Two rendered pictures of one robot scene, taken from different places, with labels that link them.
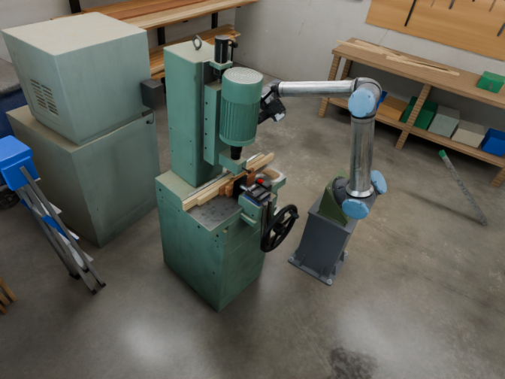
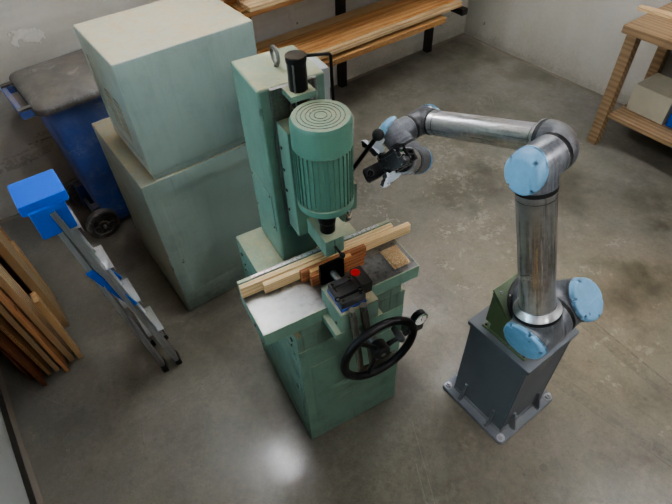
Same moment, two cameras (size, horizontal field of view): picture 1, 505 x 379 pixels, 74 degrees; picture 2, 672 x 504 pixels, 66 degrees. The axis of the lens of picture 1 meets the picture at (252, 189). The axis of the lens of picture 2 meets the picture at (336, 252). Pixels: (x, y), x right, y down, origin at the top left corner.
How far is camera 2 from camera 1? 0.59 m
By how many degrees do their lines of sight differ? 20
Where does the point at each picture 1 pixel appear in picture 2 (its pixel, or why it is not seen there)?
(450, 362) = not seen: outside the picture
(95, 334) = (152, 425)
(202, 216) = (262, 311)
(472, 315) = not seen: outside the picture
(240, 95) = (307, 147)
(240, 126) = (315, 191)
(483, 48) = not seen: outside the picture
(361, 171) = (532, 283)
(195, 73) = (259, 105)
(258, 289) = (381, 420)
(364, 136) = (532, 227)
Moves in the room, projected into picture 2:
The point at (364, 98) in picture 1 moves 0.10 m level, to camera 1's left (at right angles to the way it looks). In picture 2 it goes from (526, 166) to (487, 156)
